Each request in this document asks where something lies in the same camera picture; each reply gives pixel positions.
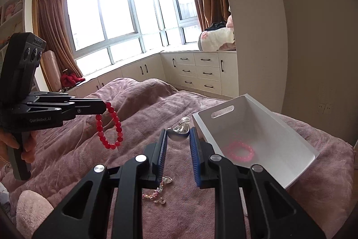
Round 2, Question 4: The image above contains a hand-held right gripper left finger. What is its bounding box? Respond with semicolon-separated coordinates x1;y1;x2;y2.
32;129;168;239

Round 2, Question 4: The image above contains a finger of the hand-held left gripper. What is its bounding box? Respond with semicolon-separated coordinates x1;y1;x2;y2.
27;91;107;116

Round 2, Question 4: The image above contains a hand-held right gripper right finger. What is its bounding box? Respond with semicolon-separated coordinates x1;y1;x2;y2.
189;128;326;239

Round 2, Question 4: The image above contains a clear silver ornament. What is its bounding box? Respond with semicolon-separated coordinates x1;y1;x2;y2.
167;117;192;142

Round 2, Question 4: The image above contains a red bead bracelet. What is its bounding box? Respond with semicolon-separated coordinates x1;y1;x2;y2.
95;101;124;151

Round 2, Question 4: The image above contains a white storage box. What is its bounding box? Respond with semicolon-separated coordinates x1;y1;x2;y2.
192;93;321;189

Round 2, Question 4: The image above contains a person's left hand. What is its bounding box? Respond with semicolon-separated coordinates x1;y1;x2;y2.
0;128;38;164

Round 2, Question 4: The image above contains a pink suitcase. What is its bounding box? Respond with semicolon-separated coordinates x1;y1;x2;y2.
42;50;64;92

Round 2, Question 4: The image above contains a red cloth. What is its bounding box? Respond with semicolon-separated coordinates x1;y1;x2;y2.
61;72;86;87

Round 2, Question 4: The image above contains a pink fleece blanket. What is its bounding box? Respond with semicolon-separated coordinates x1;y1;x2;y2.
0;77;356;239

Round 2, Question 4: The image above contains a white window seat cabinet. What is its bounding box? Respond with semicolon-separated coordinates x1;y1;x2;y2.
66;50;239;99

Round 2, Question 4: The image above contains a large bay window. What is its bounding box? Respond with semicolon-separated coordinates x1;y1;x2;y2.
65;0;201;66

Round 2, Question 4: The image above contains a pink fluffy pillow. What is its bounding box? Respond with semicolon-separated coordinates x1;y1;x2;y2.
16;190;54;234

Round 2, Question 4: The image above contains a dark clothing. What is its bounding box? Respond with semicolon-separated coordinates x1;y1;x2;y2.
204;21;228;32

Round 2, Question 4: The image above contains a small pink plush toy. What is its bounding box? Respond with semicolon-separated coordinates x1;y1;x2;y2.
226;5;235;30

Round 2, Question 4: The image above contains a clear crystal bracelet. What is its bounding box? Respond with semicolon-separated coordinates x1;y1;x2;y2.
142;176;173;205

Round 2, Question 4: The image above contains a pink bead bracelet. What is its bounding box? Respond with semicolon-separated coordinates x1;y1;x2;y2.
223;141;256;164

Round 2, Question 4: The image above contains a white wall shelf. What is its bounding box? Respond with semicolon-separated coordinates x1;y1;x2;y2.
0;0;27;52

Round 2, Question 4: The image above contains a wall socket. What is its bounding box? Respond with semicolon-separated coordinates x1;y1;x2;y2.
318;101;333;115

